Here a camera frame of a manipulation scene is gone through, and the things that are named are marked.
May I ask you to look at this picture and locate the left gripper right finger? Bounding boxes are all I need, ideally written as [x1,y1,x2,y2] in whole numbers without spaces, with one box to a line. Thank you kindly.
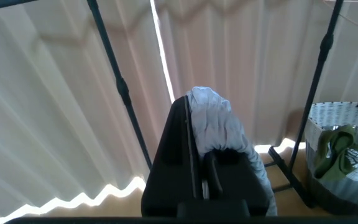
[201,148,270,218]

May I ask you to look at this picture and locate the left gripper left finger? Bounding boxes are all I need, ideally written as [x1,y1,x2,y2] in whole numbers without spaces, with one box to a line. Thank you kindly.
[140,95,204,218]

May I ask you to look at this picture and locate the pale grey shorts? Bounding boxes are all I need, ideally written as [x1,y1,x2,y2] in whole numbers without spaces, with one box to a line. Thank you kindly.
[186,86,278,217]

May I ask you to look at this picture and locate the green t-shirt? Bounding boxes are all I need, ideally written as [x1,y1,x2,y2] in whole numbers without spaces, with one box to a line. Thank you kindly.
[313,124,358,183]

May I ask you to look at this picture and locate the black clothes rack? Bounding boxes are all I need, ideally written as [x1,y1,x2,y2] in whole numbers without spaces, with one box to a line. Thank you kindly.
[0,0,345,209]

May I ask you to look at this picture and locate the white laundry basket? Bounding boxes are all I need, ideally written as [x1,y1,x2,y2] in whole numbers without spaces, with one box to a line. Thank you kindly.
[303,91,358,216]

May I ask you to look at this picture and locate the beige curtain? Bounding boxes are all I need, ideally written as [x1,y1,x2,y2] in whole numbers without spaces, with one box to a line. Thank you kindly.
[0,0,358,223]

